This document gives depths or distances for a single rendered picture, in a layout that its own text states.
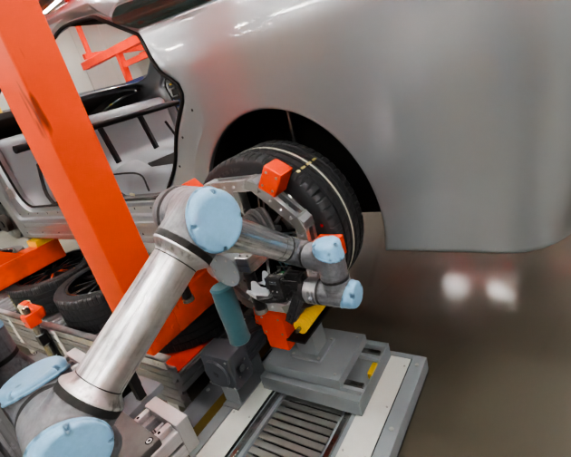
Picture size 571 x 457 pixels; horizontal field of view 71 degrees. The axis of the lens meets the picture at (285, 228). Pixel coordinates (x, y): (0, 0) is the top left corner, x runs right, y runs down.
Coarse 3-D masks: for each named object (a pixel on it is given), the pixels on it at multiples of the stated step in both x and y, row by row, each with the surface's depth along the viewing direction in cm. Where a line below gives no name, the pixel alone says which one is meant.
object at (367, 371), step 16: (368, 352) 181; (384, 352) 180; (352, 368) 178; (368, 368) 176; (384, 368) 180; (272, 384) 184; (288, 384) 177; (304, 384) 177; (320, 384) 174; (352, 384) 166; (368, 384) 165; (320, 400) 170; (336, 400) 164; (352, 400) 159; (368, 400) 165
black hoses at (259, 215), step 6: (252, 210) 126; (258, 210) 126; (264, 210) 127; (246, 216) 125; (252, 216) 125; (258, 216) 125; (264, 216) 126; (258, 222) 124; (264, 222) 124; (270, 222) 126; (276, 228) 126
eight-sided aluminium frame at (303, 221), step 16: (240, 176) 141; (256, 176) 135; (256, 192) 133; (272, 208) 133; (288, 208) 130; (304, 224) 129; (208, 272) 167; (240, 288) 168; (272, 304) 155; (288, 304) 150
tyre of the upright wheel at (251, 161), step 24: (264, 144) 154; (288, 144) 150; (216, 168) 151; (240, 168) 143; (312, 168) 140; (288, 192) 137; (312, 192) 133; (336, 216) 136; (360, 216) 150; (360, 240) 153
